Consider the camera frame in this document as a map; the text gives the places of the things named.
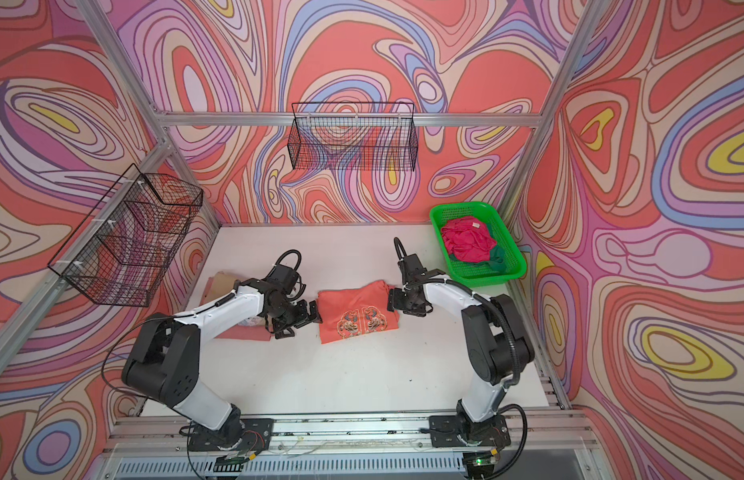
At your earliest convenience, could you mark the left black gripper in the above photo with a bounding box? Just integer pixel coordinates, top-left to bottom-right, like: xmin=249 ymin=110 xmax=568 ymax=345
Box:
xmin=272 ymin=299 xmax=328 ymax=339

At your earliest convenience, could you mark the coral orange t shirt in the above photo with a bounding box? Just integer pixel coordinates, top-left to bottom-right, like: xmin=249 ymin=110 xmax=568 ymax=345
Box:
xmin=317 ymin=280 xmax=400 ymax=344

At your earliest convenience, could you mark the green plastic basket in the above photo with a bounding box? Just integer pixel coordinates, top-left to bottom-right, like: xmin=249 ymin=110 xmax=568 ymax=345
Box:
xmin=430 ymin=202 xmax=527 ymax=288

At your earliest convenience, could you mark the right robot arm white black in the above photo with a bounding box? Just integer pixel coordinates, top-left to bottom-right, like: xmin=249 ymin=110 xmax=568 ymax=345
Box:
xmin=388 ymin=238 xmax=535 ymax=447

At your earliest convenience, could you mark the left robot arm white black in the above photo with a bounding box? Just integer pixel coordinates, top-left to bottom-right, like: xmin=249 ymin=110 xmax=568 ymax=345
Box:
xmin=121 ymin=249 xmax=321 ymax=450

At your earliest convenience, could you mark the folded pink t shirt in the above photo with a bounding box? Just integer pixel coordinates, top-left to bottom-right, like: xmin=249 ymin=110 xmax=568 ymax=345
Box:
xmin=201 ymin=277 xmax=272 ymax=342

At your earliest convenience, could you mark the magenta t shirt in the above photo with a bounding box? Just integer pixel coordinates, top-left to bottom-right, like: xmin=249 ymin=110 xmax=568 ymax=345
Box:
xmin=440 ymin=216 xmax=497 ymax=263

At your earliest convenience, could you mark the dark green t shirt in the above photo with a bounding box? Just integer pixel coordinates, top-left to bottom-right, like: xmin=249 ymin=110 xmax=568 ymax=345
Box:
xmin=477 ymin=245 xmax=508 ymax=275

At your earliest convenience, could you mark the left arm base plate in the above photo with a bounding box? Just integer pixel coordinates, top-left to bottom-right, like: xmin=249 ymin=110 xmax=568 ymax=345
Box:
xmin=187 ymin=418 xmax=275 ymax=452

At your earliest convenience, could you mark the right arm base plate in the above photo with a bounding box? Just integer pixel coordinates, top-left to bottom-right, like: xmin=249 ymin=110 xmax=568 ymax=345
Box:
xmin=426 ymin=413 xmax=512 ymax=450

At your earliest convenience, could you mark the white vented cable duct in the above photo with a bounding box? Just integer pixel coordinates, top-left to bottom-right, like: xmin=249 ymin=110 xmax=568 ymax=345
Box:
xmin=102 ymin=452 xmax=466 ymax=479

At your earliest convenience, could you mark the black wire basket left wall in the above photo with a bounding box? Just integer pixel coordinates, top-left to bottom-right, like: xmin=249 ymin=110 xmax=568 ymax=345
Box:
xmin=47 ymin=165 xmax=204 ymax=307

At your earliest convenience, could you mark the black wire basket wall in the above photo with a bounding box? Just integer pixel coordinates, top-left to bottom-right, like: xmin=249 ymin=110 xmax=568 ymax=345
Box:
xmin=47 ymin=165 xmax=204 ymax=307
xmin=287 ymin=101 xmax=419 ymax=172

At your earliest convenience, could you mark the black wire basket back wall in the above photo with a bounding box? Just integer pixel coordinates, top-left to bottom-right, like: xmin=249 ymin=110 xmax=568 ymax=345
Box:
xmin=287 ymin=101 xmax=419 ymax=172

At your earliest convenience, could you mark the aluminium front rail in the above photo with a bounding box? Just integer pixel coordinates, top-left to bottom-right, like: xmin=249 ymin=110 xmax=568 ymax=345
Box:
xmin=104 ymin=408 xmax=600 ymax=455

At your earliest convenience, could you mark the aluminium frame left post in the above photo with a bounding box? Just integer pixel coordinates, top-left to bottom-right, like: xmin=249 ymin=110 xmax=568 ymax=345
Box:
xmin=76 ymin=0 xmax=223 ymax=229

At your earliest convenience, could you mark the aluminium frame post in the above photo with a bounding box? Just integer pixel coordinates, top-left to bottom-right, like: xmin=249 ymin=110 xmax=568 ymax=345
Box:
xmin=498 ymin=1 xmax=611 ymax=223
xmin=76 ymin=0 xmax=223 ymax=229

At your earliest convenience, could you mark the aluminium frame horizontal back bar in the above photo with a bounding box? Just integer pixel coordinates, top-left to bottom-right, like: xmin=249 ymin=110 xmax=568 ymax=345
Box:
xmin=154 ymin=111 xmax=542 ymax=128

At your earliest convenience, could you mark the aluminium frame left side bar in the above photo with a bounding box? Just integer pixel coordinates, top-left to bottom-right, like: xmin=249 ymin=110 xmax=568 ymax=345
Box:
xmin=0 ymin=141 xmax=173 ymax=385

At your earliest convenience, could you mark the aluminium frame right post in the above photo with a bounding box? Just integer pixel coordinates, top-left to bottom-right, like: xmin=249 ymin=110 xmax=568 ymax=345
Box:
xmin=498 ymin=1 xmax=611 ymax=223

